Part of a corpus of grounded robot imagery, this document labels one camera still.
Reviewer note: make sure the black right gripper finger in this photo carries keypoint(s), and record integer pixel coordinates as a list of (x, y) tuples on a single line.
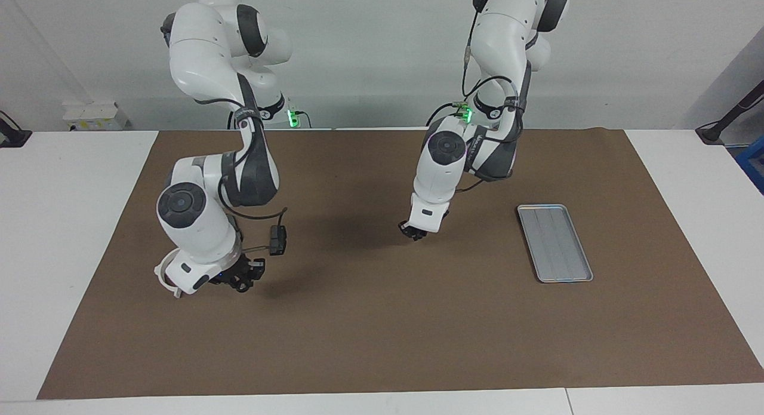
[(229, 282), (256, 269)]

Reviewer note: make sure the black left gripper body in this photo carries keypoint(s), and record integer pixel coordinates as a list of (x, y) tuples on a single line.
[(443, 227)]

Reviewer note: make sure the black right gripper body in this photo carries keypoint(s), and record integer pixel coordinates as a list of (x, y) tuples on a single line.
[(231, 271)]

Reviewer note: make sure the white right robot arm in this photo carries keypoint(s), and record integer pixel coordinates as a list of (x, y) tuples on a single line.
[(191, 224)]

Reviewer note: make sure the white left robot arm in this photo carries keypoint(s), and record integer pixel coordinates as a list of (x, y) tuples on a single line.
[(441, 170)]

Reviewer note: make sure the silver metal tray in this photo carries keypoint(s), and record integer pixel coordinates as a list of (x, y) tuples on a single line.
[(558, 248)]

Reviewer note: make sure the short grey brake pad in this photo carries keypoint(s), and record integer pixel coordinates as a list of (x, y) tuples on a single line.
[(276, 245)]

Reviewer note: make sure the brown table mat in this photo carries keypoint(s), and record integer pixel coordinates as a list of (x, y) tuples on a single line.
[(370, 319)]

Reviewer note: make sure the white cardboard box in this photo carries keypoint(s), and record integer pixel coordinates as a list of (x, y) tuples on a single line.
[(95, 116)]

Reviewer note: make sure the black clamp stand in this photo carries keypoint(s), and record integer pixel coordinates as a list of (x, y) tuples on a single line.
[(12, 134)]

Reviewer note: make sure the black slanted stand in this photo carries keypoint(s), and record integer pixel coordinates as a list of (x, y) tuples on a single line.
[(725, 121)]

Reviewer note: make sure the blue crate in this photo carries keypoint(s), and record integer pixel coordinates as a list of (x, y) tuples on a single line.
[(753, 164)]

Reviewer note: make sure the white curved plastic bracket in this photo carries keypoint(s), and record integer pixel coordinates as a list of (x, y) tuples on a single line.
[(158, 274)]

